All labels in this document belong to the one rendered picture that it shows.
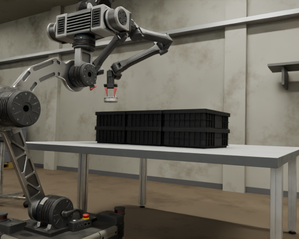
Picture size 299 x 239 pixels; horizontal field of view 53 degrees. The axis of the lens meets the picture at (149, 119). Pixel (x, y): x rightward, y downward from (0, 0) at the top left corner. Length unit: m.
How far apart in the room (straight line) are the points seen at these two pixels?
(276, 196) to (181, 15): 3.83
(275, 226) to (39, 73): 1.55
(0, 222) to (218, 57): 3.73
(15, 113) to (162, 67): 3.79
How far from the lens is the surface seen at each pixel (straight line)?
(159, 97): 4.98
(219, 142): 1.93
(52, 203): 1.72
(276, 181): 1.81
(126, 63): 2.26
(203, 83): 4.69
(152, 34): 2.12
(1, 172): 3.49
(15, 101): 1.50
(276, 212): 1.85
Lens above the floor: 0.78
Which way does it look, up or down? 3 degrees up
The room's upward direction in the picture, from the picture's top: 2 degrees clockwise
